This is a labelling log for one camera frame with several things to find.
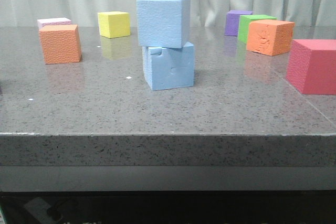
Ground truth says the dented light blue foam cube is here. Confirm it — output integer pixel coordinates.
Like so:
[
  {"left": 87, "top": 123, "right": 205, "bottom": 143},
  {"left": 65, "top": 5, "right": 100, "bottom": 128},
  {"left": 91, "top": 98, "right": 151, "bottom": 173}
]
[{"left": 142, "top": 42, "right": 195, "bottom": 91}]

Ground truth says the smooth light blue foam cube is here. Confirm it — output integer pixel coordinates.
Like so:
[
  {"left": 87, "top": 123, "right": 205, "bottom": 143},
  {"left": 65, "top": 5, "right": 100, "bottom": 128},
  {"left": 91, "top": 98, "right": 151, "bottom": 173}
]
[{"left": 136, "top": 0, "right": 191, "bottom": 48}]

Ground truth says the yellow foam cube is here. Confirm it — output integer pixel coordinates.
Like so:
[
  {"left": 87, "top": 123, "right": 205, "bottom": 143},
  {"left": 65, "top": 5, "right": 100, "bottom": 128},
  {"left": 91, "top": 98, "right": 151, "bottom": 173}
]
[{"left": 98, "top": 11, "right": 131, "bottom": 38}]

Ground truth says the purple foam cube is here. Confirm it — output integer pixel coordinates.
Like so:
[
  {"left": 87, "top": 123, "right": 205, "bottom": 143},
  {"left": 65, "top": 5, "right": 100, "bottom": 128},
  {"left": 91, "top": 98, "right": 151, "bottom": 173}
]
[{"left": 225, "top": 10, "right": 253, "bottom": 36}]

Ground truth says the green foam cube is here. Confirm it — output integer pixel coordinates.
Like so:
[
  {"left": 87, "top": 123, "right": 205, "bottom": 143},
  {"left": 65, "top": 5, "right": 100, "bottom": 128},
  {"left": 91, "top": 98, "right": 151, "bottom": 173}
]
[{"left": 238, "top": 14, "right": 277, "bottom": 44}]

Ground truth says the dented orange foam cube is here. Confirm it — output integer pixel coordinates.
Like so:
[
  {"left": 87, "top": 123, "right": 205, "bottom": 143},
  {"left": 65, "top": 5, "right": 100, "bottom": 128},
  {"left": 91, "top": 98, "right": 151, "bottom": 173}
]
[{"left": 246, "top": 19, "right": 295, "bottom": 56}]

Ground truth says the left orange foam cube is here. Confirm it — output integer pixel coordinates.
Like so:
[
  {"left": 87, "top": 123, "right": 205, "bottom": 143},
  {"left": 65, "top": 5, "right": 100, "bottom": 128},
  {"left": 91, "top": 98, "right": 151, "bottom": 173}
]
[{"left": 39, "top": 25, "right": 82, "bottom": 64}]

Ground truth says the pink foam cube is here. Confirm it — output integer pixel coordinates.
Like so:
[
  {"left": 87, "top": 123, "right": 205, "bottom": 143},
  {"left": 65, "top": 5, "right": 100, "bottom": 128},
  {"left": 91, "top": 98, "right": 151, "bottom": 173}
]
[{"left": 37, "top": 17, "right": 72, "bottom": 29}]

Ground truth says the large red foam cube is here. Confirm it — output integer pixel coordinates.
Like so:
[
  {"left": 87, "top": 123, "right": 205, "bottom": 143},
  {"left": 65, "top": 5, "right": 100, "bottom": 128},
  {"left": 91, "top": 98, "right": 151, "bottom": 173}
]
[{"left": 286, "top": 39, "right": 335, "bottom": 95}]

